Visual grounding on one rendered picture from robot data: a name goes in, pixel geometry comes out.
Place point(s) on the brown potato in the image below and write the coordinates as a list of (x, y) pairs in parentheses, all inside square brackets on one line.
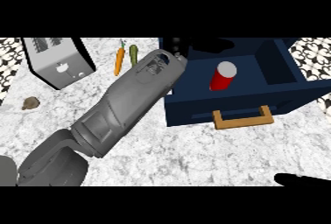
[(31, 103)]

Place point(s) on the red can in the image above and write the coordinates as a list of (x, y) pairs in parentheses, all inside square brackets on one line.
[(222, 80)]

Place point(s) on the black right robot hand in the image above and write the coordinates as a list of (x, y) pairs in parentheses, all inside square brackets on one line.
[(302, 180)]

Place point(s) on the orange carrot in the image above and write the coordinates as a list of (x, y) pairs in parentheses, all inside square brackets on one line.
[(119, 61)]

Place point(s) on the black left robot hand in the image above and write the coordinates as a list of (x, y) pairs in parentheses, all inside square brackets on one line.
[(212, 44)]

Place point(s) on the grey rounded robot body part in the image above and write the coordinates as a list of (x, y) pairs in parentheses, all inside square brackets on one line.
[(8, 172)]

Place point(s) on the navy blue drawer front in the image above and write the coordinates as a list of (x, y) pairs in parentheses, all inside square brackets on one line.
[(194, 108)]

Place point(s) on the navy blue open drawer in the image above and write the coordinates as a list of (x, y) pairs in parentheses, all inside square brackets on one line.
[(259, 67)]

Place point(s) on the silver and black toaster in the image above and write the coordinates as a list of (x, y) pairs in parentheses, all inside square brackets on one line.
[(58, 67)]

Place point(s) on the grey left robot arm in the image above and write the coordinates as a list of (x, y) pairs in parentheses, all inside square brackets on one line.
[(129, 96)]

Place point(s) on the green cucumber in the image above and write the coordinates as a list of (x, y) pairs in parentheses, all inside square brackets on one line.
[(133, 54)]

